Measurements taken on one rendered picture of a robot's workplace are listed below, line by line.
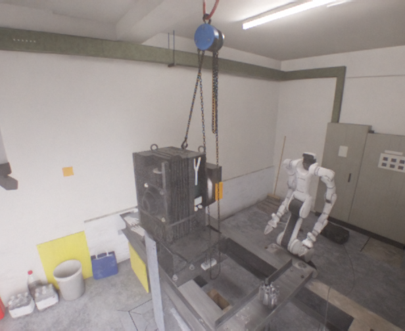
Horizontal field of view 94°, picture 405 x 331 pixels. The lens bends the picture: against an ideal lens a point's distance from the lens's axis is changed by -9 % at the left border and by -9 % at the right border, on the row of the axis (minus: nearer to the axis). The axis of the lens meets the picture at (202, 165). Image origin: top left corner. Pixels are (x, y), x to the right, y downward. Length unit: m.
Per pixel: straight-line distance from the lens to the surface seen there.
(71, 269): 2.97
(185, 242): 1.86
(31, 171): 2.52
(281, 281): 1.96
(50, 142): 2.47
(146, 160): 1.77
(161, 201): 1.65
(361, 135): 3.84
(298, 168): 2.34
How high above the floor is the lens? 2.01
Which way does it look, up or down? 16 degrees down
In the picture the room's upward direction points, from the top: straight up
